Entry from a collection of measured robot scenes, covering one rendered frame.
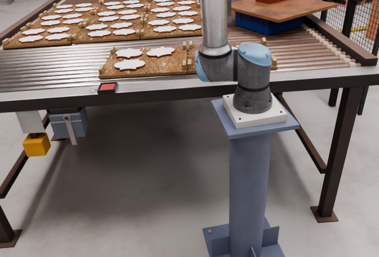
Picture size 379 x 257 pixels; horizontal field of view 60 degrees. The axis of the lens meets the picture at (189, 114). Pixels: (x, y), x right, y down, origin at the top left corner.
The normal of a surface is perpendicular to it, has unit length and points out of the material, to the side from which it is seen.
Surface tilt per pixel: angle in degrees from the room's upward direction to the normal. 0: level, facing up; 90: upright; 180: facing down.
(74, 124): 90
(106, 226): 0
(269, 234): 90
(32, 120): 90
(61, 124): 90
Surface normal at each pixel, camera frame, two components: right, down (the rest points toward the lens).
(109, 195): -0.06, -0.85
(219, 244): 0.18, 0.50
